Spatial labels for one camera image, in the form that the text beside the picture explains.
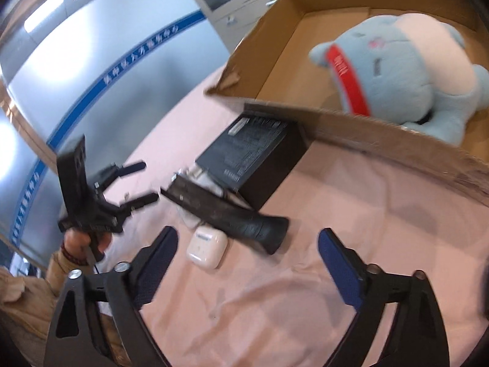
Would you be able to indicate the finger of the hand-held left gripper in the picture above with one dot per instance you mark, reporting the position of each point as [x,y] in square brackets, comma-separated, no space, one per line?
[139,201]
[128,168]

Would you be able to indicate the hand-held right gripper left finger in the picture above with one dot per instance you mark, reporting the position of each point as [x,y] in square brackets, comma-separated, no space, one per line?
[156,263]

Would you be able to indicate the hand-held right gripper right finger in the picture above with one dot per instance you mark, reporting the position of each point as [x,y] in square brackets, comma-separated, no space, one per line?
[340,263]

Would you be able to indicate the white earbuds case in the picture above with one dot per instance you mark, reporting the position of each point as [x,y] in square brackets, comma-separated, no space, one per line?
[206,246]

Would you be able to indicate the white phone stand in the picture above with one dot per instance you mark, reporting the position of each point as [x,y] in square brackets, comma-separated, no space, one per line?
[208,184]

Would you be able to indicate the black rectangular carton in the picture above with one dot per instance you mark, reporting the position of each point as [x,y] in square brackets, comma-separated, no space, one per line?
[248,149]

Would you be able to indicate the brown cardboard box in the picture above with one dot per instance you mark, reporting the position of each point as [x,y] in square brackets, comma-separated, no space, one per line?
[282,65]

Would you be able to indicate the person's left forearm tan sleeve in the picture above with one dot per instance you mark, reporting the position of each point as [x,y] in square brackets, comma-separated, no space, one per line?
[34,298]

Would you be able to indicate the person's left hand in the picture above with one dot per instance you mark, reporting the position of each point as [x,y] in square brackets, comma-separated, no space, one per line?
[82,242]

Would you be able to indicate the light blue plush toy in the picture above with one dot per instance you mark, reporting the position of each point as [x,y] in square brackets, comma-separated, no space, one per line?
[412,68]

